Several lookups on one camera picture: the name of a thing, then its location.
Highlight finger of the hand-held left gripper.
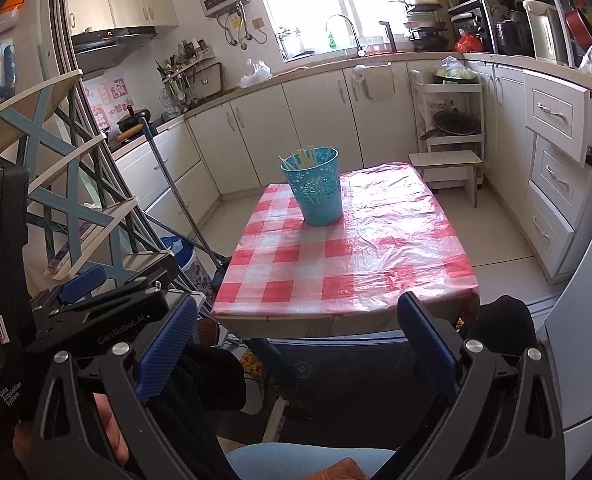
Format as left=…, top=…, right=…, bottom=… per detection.
left=57, top=266, right=108, bottom=306

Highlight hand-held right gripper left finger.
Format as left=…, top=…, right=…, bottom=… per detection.
left=30, top=295, right=237, bottom=480

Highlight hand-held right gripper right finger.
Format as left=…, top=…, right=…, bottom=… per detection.
left=371, top=291, right=568, bottom=480

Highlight blue perforated plastic basket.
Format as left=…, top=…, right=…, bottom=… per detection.
left=279, top=146, right=344, bottom=227

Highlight bundle of wooden chopsticks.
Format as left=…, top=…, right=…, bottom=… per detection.
left=283, top=144, right=334, bottom=171

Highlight person's left hand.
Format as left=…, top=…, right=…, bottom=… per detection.
left=93, top=392, right=129, bottom=467

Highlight dark cloth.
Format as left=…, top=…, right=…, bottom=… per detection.
left=161, top=342, right=247, bottom=480
left=458, top=296, right=538, bottom=356

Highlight bucket with blue lid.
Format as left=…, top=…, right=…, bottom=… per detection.
left=158, top=236, right=211, bottom=306

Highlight blue and white folding rack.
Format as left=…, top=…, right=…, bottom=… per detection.
left=0, top=69, right=211, bottom=306

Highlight red checkered tablecloth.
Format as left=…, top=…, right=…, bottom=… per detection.
left=211, top=162, right=479, bottom=318

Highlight small folding table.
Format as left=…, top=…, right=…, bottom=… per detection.
left=216, top=310, right=477, bottom=386

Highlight person's light blue trousers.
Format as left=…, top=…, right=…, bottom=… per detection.
left=226, top=442, right=394, bottom=480

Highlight white refrigerator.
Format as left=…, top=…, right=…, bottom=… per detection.
left=543, top=60, right=592, bottom=431

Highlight small wooden step stool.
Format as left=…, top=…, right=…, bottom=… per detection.
left=408, top=150, right=483, bottom=208

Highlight white drawer cabinet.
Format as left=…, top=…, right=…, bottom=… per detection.
left=523, top=70, right=592, bottom=283

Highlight black wok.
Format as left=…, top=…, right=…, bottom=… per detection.
left=420, top=109, right=482, bottom=141

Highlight black range hood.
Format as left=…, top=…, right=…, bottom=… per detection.
left=70, top=26, right=157, bottom=68

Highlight white storage trolley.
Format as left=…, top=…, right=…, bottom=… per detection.
left=410, top=70, right=487, bottom=188

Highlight hanging cutting board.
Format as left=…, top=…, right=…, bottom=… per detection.
left=191, top=62, right=224, bottom=98

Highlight white kitchen base cabinets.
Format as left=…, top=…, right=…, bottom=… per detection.
left=110, top=57, right=527, bottom=226

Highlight plastic bag on cabinet door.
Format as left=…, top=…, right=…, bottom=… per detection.
left=353, top=62, right=395, bottom=102

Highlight cream upper kitchen cabinets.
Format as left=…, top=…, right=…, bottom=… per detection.
left=64, top=0, right=180, bottom=33

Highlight white plastic bag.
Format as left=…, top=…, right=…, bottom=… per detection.
left=239, top=58, right=273, bottom=89

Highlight bagged vegetables in bowl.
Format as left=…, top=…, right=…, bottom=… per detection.
left=433, top=56, right=479, bottom=85

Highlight red plastic bag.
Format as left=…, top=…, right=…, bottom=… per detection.
left=454, top=30, right=484, bottom=53

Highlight black faucet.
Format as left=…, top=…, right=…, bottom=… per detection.
left=379, top=21, right=397, bottom=53

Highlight black cooker pot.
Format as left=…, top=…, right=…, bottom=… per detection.
left=495, top=10, right=532, bottom=57

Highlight stack of pots and dishes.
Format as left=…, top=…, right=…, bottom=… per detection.
left=403, top=0, right=449, bottom=53

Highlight chrome kitchen faucet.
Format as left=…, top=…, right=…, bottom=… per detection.
left=325, top=14, right=367, bottom=57

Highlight white electric thermos pot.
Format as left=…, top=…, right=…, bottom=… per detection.
left=523, top=0, right=567, bottom=63

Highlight red pan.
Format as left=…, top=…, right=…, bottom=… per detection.
left=565, top=5, right=592, bottom=48

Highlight window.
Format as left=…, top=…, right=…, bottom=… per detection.
left=248, top=0, right=409, bottom=61

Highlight mop with metal handle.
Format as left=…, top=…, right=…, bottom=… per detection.
left=138, top=117, right=234, bottom=293

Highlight wall utensil rack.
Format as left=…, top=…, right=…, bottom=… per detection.
left=156, top=40, right=211, bottom=86

